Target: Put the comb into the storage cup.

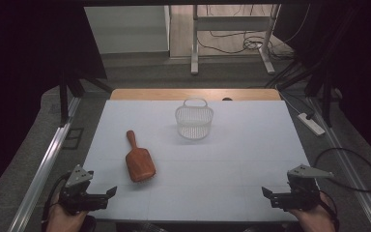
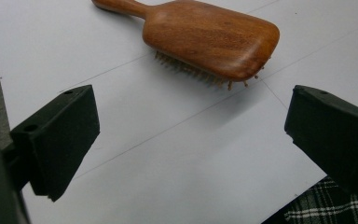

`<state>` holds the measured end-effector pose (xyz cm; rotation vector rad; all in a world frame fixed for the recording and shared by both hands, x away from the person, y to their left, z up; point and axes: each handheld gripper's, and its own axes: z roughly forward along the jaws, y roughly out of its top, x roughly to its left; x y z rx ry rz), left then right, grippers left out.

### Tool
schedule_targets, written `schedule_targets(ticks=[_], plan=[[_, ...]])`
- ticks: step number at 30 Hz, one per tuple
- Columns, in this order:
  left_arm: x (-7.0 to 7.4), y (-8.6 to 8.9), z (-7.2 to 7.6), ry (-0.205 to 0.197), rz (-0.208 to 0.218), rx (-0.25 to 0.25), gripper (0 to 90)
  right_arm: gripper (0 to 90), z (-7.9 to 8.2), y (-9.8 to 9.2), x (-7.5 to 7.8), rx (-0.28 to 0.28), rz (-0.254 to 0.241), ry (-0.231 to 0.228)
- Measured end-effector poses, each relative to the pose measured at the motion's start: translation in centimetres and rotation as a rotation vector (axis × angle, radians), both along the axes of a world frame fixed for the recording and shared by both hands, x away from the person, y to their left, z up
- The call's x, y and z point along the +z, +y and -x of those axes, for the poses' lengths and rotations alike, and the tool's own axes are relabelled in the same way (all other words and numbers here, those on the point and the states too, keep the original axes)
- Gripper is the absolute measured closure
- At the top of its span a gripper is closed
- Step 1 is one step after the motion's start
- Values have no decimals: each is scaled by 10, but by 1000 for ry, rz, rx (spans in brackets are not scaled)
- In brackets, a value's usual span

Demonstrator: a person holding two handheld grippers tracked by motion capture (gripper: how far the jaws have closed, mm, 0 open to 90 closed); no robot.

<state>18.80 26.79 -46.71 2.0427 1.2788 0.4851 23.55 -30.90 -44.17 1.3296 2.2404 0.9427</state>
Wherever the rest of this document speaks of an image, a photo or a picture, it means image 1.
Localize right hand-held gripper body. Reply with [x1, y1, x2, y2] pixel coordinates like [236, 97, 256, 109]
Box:
[270, 163, 335, 213]

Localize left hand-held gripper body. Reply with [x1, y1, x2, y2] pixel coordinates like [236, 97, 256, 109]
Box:
[59, 164, 109, 216]

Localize brown wooden hairbrush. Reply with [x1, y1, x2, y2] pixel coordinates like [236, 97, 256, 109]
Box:
[125, 130, 157, 184]

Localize white plastic basket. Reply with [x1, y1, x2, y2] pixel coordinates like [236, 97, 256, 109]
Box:
[174, 98, 214, 140]

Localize person's right hand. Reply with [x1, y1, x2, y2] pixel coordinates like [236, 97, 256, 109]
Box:
[288, 192, 336, 232]

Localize person's left hand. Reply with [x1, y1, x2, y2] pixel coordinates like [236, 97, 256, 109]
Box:
[46, 192, 88, 232]

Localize white table mat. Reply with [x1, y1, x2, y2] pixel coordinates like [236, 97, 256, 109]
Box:
[76, 100, 318, 223]

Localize white power strip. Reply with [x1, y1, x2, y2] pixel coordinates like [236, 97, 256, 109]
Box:
[297, 112, 327, 137]

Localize black metal stand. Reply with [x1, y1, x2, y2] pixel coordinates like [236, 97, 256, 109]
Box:
[264, 61, 336, 129]
[58, 71, 114, 128]

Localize white cabinet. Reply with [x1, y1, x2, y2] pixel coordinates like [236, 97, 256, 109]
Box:
[84, 5, 171, 55]

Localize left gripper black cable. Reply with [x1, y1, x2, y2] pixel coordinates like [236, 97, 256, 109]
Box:
[42, 173, 72, 226]

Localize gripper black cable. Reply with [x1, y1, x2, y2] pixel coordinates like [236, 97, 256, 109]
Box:
[42, 173, 72, 226]
[318, 189, 341, 232]

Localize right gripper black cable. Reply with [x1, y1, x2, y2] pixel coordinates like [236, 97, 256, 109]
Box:
[318, 189, 341, 232]

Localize aluminium floor rail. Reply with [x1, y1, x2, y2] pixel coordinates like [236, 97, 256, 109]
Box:
[305, 96, 371, 232]
[8, 96, 81, 232]

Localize black floor frame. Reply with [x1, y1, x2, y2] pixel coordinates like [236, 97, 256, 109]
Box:
[62, 128, 85, 151]

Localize tangled floor cables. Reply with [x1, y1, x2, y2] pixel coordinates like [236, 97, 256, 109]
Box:
[196, 4, 312, 61]

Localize white desk frame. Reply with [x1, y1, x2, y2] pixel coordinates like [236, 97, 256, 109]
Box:
[190, 4, 276, 75]

